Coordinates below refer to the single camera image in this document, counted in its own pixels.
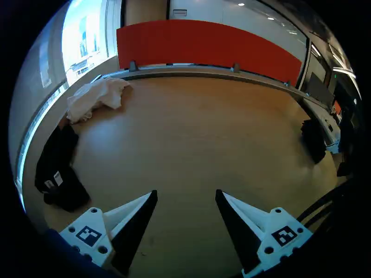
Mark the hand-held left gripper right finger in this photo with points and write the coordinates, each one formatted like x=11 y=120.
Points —
x=269 y=228

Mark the red desk screen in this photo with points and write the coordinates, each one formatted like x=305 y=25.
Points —
x=203 y=46

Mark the heap of black towels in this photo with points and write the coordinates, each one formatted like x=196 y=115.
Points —
x=59 y=171

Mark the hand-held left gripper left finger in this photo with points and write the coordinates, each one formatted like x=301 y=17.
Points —
x=95 y=228

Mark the stack of black towels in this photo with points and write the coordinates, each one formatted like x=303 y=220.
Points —
x=314 y=139

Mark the heap of white towels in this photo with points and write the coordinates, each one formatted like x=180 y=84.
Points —
x=95 y=98

